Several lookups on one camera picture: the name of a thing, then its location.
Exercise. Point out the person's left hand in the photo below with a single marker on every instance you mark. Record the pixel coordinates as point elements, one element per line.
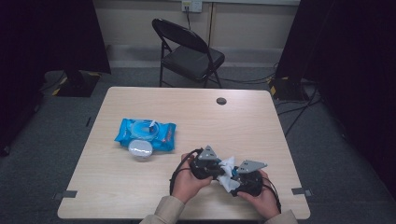
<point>186,183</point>

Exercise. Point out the small black floor strip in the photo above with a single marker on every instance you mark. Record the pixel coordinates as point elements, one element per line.
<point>88,121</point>

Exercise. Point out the black folding chair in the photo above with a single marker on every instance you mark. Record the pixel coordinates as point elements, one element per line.
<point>193,60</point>

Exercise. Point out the beige wall conduit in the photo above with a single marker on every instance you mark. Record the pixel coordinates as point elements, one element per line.
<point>211,25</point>

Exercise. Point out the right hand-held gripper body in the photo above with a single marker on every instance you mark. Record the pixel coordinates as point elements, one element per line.
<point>250,166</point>

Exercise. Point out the grey tape strip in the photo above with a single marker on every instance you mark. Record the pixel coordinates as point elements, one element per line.
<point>63,195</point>
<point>301,191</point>

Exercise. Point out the black curtain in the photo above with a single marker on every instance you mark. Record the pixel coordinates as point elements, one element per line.
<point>46,46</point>
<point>348,62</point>

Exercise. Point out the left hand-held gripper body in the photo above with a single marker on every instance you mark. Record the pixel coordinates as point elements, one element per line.
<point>208,154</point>

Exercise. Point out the blue wet wipes pack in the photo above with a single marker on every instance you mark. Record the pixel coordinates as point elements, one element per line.
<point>166,135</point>

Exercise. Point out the person's right hand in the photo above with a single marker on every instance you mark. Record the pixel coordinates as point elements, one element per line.
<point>266,202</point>

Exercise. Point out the white wall socket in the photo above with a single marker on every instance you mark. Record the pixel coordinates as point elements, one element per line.
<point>192,5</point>

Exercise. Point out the white wet wipe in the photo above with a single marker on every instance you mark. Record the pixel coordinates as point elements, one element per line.
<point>228,180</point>
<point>152,124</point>

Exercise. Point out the black stand base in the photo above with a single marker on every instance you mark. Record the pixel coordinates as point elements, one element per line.
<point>288,90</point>
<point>77,85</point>

